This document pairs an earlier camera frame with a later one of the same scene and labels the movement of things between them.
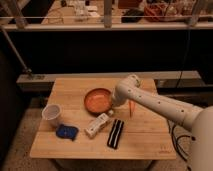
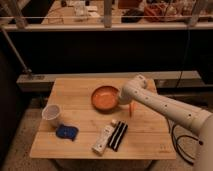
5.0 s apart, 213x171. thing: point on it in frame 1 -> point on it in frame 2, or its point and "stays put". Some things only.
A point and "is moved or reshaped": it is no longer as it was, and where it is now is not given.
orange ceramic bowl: (98, 101) is moved or reshaped
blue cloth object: (67, 132) stays put
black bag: (132, 12) stays put
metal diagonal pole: (14, 50) stays put
